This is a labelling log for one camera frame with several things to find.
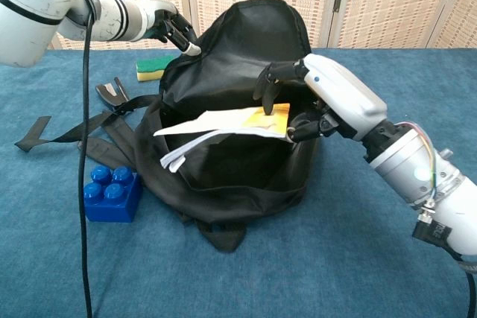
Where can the green and yellow sponge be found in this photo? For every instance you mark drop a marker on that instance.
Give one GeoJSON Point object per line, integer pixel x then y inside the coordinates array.
{"type": "Point", "coordinates": [151, 66]}

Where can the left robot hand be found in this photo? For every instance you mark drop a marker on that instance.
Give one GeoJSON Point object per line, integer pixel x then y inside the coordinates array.
{"type": "Point", "coordinates": [169, 24]}

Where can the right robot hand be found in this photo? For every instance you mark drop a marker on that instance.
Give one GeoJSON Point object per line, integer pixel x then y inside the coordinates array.
{"type": "Point", "coordinates": [343, 94]}

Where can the black screen hinge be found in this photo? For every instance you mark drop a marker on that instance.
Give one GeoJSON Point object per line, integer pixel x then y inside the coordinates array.
{"type": "Point", "coordinates": [338, 1]}

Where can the white and yellow notebook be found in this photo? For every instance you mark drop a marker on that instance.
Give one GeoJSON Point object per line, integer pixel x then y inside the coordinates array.
{"type": "Point", "coordinates": [223, 124]}

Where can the black fabric backpack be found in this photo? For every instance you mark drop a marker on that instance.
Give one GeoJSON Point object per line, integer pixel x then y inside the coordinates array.
{"type": "Point", "coordinates": [223, 72]}

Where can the woven folding screen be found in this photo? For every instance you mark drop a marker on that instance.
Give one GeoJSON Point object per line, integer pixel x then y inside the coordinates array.
{"type": "Point", "coordinates": [372, 5]}

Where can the blue felt table cover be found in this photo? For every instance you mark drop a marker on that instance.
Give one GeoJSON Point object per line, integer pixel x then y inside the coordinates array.
{"type": "Point", "coordinates": [335, 258]}

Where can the black stapler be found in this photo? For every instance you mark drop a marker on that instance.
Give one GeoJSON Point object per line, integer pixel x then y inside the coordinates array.
{"type": "Point", "coordinates": [109, 95]}

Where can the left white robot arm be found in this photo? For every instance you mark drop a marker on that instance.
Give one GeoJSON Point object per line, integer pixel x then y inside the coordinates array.
{"type": "Point", "coordinates": [44, 9]}

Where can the blue toy building block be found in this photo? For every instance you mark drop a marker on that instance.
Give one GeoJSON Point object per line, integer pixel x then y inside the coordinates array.
{"type": "Point", "coordinates": [112, 206]}

